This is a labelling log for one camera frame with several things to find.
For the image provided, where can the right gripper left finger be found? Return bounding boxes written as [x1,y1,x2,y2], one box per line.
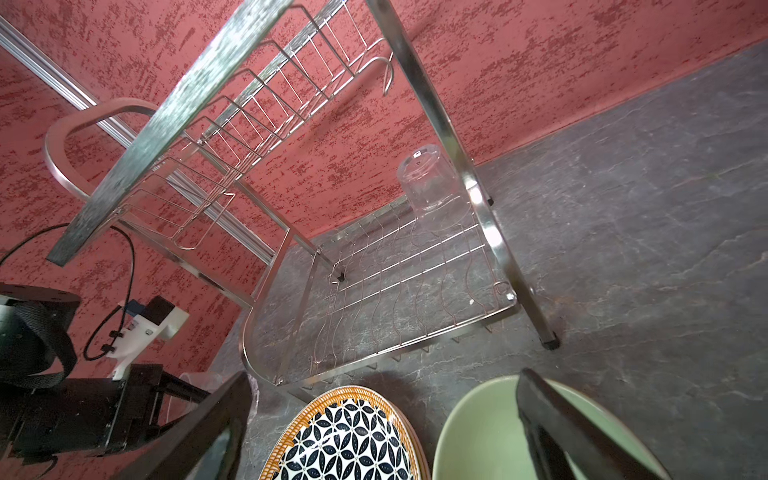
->
[113,371,253,479]

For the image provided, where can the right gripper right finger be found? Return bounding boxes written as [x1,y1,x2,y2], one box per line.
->
[516,368,659,479]

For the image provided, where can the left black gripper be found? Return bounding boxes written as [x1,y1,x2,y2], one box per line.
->
[101,364,210,456]

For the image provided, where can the pale green bowl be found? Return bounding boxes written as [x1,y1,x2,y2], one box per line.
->
[432,375,670,479]

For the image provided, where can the white patterned deep plate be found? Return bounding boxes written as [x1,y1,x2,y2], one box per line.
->
[260,385,431,480]

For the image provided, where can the clear glass cup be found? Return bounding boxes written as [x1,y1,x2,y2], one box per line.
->
[159,372,260,424]
[396,144,460,213]

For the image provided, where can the steel two-tier dish rack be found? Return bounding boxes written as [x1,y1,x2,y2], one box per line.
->
[44,1,560,401]

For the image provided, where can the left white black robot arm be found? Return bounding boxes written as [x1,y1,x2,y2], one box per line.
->
[1,284,208,467]

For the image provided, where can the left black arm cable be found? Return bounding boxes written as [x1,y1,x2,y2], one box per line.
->
[0,223,138,362]

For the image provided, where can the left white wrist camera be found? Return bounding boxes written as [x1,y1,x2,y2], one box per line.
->
[106,295,189,381]

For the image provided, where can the left aluminium corner post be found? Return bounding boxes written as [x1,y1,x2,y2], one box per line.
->
[1,17,274,263]

